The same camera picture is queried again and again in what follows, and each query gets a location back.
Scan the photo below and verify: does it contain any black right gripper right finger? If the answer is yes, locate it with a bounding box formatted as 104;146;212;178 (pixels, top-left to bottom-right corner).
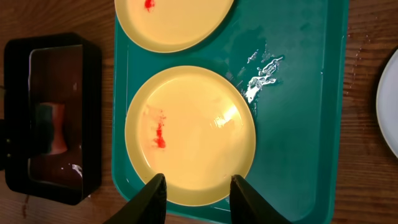
229;175;290;224

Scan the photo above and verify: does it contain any black water basin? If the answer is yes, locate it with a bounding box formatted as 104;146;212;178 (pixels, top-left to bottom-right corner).
1;33;102;205

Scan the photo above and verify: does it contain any orange and green sponge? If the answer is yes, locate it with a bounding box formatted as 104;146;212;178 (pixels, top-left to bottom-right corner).
35;103;67;155

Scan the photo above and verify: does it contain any yellow plate with red stain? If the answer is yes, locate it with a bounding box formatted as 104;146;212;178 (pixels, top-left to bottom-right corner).
114;0;234;53

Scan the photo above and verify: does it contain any blue plastic tray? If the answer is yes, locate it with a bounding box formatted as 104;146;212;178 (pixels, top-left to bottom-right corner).
112;0;349;223

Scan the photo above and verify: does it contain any light blue plate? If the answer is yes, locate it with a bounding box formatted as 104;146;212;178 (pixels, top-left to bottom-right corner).
376;50;397;157

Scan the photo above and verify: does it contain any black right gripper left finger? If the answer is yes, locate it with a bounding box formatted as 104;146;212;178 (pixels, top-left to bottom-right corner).
104;174;167;224

